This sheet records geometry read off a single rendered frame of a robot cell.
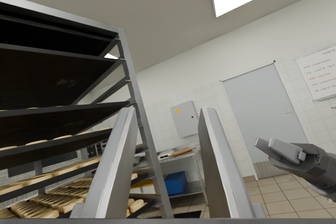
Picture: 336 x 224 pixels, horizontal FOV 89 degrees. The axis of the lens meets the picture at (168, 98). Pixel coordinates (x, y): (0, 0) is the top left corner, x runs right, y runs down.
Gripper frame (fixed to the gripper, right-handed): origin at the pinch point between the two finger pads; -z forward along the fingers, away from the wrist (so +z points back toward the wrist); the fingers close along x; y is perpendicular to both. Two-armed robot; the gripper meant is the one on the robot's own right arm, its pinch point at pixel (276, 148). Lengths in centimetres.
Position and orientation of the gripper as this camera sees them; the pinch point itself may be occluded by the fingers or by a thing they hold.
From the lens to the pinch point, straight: 43.1
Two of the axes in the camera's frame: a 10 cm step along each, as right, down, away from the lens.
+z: 8.9, 4.5, -0.1
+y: -4.4, 8.7, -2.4
